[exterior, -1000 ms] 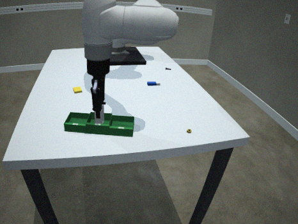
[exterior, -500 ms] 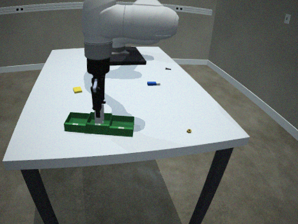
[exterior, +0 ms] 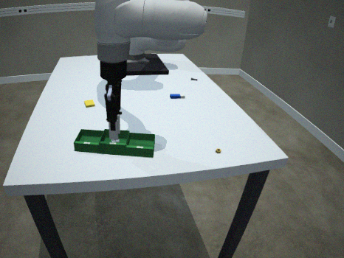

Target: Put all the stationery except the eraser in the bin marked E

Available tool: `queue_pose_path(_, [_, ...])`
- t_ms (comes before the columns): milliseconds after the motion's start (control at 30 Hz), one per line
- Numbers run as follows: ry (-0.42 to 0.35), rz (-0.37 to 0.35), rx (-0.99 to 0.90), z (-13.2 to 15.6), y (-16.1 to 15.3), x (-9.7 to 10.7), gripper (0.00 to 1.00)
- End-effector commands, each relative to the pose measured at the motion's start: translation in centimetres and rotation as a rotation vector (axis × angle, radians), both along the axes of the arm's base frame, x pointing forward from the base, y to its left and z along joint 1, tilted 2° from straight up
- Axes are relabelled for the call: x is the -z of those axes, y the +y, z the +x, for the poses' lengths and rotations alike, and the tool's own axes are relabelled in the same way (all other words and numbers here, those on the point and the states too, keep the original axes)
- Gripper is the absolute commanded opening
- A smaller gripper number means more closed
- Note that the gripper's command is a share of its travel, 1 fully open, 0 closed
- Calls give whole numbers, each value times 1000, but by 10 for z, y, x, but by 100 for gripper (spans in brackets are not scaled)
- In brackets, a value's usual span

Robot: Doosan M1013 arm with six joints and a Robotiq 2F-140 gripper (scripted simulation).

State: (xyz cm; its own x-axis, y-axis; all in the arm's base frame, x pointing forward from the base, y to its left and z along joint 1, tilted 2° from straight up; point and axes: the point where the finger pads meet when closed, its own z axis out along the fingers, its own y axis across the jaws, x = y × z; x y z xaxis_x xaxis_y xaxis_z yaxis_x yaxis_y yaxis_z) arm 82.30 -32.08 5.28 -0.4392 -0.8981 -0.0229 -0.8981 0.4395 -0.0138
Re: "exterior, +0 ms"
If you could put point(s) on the green rack of bins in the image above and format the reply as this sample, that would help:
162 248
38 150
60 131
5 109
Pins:
131 144

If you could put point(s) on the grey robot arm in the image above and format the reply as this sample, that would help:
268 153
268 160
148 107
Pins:
173 22

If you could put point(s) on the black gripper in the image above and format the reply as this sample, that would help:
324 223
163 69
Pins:
112 72

